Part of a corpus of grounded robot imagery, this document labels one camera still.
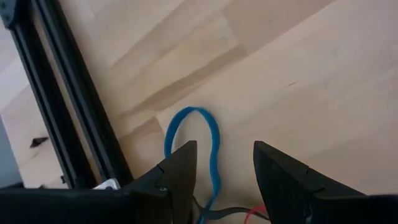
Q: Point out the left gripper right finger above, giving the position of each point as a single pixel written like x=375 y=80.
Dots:
x=295 y=199

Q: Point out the silver frame bracket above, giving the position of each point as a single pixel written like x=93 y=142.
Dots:
x=107 y=185

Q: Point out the blue rubber band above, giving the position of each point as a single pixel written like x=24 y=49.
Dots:
x=214 y=137

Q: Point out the thick black rubber band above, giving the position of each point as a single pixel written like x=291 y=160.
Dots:
x=230 y=212

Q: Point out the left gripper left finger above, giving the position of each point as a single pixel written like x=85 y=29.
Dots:
x=124 y=208

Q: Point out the black aluminium table frame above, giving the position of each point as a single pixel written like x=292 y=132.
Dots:
x=77 y=93

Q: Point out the thin red rubber band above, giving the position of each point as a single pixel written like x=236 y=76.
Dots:
x=253 y=211

